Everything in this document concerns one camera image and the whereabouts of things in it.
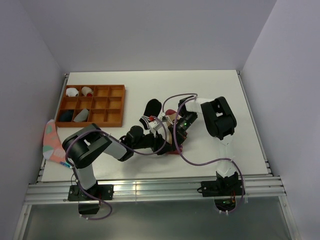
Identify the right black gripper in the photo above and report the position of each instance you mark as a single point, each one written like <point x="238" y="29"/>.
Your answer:
<point x="181" y="136"/>

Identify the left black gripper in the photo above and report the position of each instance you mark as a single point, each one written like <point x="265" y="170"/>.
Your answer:
<point x="158" y="142"/>

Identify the tan maroon purple striped sock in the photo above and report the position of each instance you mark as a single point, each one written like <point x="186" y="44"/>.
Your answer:
<point x="179" y="118"/>

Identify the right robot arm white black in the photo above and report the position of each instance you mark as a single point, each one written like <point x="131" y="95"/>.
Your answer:
<point x="220" y="123"/>

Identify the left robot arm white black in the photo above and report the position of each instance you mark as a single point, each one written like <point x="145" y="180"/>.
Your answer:
<point x="86" y="145"/>

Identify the black sock white stripes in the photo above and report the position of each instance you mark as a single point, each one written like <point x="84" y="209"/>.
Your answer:
<point x="153" y="108"/>

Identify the orange compartment tray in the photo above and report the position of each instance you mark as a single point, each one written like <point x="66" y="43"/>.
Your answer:
<point x="106" y="106"/>

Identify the grey rolled sock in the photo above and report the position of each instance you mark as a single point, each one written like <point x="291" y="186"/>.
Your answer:
<point x="82" y="116"/>

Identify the beige red rolled sock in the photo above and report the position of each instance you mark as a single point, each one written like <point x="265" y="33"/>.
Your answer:
<point x="87" y="91"/>

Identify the dark teal rolled sock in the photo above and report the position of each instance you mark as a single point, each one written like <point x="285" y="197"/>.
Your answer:
<point x="66" y="116"/>

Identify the white rolled sock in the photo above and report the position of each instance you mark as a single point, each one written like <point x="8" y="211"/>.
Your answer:
<point x="71" y="92"/>

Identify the pink patterned sock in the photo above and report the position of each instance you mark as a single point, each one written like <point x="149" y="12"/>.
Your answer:
<point x="51" y="145"/>

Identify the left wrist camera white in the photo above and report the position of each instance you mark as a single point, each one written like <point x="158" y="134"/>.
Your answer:
<point x="154" y="125"/>

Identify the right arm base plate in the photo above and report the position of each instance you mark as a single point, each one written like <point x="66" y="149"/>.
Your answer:
<point x="224" y="192"/>

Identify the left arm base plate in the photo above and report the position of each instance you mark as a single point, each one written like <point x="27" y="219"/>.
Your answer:
<point x="102" y="192"/>

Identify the aluminium front rail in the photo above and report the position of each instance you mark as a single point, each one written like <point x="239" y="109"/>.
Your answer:
<point x="170" y="189"/>

